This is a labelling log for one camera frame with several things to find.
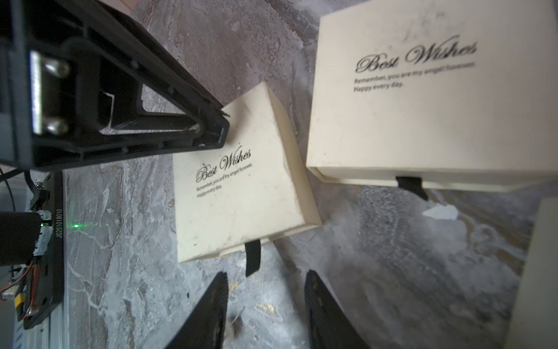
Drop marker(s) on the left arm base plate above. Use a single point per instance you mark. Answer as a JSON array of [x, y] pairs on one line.
[[46, 281]]

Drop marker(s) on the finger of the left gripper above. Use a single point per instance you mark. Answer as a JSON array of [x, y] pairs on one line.
[[84, 84]]

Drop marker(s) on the large cream jewelry box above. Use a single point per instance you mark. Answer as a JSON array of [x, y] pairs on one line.
[[455, 95]]

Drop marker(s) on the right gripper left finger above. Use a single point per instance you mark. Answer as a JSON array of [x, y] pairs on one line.
[[205, 327]]

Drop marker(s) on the cream jewelry box middle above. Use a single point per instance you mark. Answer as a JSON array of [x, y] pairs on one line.
[[534, 318]]

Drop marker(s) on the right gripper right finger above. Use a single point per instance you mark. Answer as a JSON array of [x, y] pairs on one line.
[[328, 327]]

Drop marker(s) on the small cream jewelry box front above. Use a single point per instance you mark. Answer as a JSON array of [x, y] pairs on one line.
[[253, 190]]

